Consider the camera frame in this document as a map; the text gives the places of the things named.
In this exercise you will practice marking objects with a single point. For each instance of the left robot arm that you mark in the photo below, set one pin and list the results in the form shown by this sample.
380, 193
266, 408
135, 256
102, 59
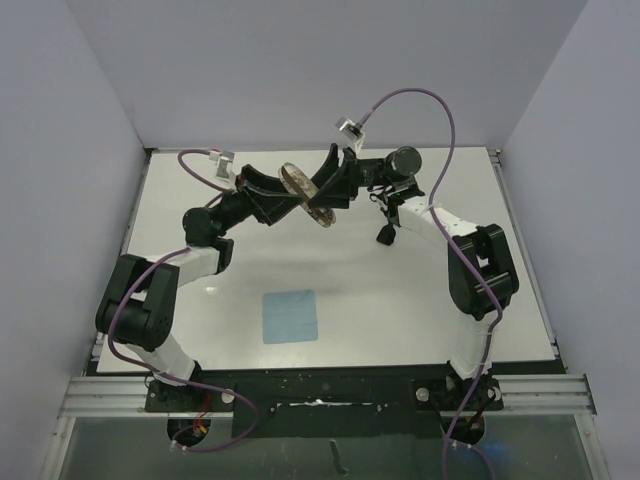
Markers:
137, 310

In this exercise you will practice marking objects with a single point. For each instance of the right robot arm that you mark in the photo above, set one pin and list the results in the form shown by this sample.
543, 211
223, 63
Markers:
481, 274

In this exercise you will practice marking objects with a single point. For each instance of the patterned glasses case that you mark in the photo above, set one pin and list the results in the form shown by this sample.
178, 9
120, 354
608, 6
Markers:
296, 182

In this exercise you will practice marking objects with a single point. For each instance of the blue cleaning cloth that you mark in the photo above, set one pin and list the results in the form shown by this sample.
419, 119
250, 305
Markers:
289, 317

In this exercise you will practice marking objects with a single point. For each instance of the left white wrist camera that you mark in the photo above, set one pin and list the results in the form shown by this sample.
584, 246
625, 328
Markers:
224, 165

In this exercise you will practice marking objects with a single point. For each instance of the black sunglasses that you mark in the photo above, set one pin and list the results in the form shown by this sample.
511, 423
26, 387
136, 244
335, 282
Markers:
386, 235

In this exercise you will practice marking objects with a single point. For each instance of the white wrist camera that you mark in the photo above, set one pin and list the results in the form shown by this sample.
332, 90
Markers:
353, 132
224, 165

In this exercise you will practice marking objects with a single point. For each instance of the aluminium frame rail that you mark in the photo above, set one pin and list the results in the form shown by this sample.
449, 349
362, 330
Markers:
521, 395

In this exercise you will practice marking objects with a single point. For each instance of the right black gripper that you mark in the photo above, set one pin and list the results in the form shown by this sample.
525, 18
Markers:
339, 190

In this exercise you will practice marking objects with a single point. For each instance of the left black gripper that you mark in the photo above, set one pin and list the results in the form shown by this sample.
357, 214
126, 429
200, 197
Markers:
267, 205

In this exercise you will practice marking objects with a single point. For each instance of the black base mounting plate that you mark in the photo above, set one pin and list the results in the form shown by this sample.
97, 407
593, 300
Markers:
358, 402

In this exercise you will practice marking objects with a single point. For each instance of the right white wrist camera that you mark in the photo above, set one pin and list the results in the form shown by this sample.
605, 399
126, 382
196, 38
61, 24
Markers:
353, 132

